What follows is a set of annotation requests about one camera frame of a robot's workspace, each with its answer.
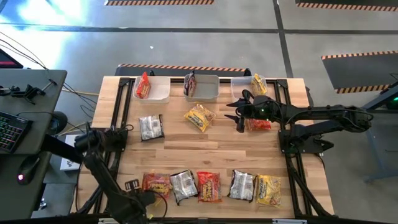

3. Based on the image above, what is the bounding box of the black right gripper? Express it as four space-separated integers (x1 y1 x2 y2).
223 89 279 133

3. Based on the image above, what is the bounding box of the red Maruchan noodle pack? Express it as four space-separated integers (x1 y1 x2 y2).
142 172 172 200
197 170 223 203
246 118 272 131
136 72 152 100

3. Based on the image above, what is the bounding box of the yellow Maruchan noodle pack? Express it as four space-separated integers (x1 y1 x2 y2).
250 73 268 96
183 103 217 133
255 174 282 208

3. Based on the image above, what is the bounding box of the silver snack packet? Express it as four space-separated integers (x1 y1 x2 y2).
227 169 257 203
183 70 197 98
139 113 165 142
169 169 199 206

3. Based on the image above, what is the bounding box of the clear plastic bin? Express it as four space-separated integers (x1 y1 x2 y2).
230 75 269 103

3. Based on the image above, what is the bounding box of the grey plastic bin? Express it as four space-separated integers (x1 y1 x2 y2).
183 73 220 103

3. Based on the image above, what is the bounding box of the white plastic bin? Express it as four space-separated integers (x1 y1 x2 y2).
132 75 171 105

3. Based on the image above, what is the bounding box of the white box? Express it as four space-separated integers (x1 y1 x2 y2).
60 134 85 172

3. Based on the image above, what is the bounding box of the black angled bar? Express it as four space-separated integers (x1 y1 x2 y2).
42 133 85 165

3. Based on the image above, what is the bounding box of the black round device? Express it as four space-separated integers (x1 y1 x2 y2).
49 111 68 136

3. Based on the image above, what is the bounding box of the black computer mouse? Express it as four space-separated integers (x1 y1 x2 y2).
17 155 41 186

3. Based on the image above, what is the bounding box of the hazard-striped floor mat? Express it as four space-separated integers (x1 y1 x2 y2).
295 0 398 12
104 0 215 6
321 50 398 95

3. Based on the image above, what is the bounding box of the grey desk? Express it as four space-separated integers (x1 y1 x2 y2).
0 68 68 220

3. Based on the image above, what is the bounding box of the black backlit keyboard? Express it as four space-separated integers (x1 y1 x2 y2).
0 111 34 156

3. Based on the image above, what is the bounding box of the blue-grey metal table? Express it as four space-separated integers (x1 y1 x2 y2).
343 81 398 183

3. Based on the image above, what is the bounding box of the green-lit device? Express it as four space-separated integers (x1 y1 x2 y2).
385 93 398 110

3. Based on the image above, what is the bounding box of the dark monitor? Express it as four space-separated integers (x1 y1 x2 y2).
0 48 24 69

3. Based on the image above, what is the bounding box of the black aluminium table frame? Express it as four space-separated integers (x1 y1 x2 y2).
74 76 335 218

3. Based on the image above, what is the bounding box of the beige cable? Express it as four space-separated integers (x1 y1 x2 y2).
62 88 100 96

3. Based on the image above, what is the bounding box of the white bracket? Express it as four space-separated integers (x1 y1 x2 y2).
272 218 308 224

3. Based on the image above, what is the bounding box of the black clamp mount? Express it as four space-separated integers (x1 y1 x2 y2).
11 83 47 105

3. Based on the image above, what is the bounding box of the black cable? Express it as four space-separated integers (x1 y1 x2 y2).
0 42 48 70
0 30 48 70

